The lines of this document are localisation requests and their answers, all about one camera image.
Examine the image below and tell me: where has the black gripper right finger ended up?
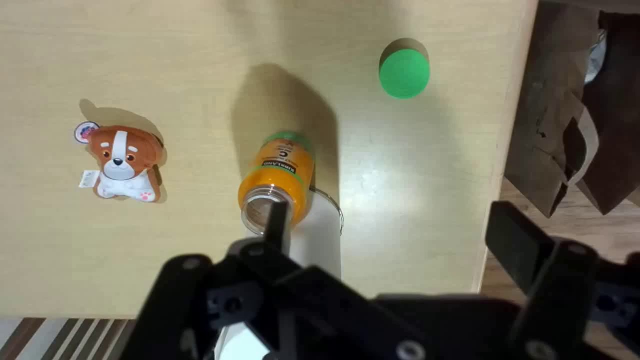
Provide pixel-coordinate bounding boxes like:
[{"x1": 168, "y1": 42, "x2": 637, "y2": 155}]
[{"x1": 484, "y1": 199, "x2": 559, "y2": 295}]

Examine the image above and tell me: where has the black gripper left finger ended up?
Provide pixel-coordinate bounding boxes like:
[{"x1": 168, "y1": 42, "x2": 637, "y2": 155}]
[{"x1": 265, "y1": 197, "x2": 293, "y2": 255}]

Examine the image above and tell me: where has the dog print snack packet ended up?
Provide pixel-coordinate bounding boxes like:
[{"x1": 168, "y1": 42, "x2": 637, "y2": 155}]
[{"x1": 71, "y1": 118, "x2": 168, "y2": 206}]

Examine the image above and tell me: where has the brown paper bag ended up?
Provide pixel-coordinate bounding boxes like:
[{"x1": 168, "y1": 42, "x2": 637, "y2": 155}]
[{"x1": 503, "y1": 0, "x2": 640, "y2": 218}]

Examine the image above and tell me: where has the white paper towel roll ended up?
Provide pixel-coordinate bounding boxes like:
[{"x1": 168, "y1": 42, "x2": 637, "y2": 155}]
[{"x1": 211, "y1": 188, "x2": 347, "y2": 360}]

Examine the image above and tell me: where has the orange juice bottle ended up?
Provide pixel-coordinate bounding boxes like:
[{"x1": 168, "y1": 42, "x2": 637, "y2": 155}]
[{"x1": 237, "y1": 128, "x2": 317, "y2": 235}]

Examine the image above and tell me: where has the green plastic lid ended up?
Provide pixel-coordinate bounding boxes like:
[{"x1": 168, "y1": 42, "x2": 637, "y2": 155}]
[{"x1": 377, "y1": 38, "x2": 433, "y2": 100}]

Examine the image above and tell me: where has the light wooden slat-back chair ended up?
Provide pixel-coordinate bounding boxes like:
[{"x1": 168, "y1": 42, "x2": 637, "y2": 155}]
[{"x1": 0, "y1": 316, "x2": 137, "y2": 360}]

